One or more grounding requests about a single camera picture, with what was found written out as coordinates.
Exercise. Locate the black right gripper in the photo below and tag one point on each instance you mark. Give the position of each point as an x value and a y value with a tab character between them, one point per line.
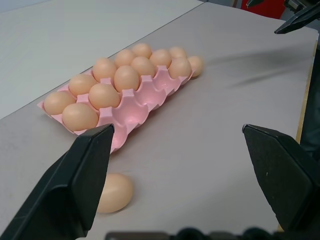
295	4

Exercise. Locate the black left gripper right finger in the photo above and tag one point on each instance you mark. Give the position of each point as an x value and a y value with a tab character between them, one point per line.
282	180

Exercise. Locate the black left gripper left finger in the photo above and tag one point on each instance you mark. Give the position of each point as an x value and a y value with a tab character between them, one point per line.
65	190

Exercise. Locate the red cabinet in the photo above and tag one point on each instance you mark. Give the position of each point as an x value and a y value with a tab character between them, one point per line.
265	8

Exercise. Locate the beige egg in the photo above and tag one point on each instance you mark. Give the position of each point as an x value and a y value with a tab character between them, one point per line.
116	192
80	117
142	50
126	77
180	67
160	57
104	68
81	83
197	65
178	52
125	57
143	65
103	96
59	102

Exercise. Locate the pink plastic egg tray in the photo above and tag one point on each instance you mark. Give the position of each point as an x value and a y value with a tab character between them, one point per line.
130	113

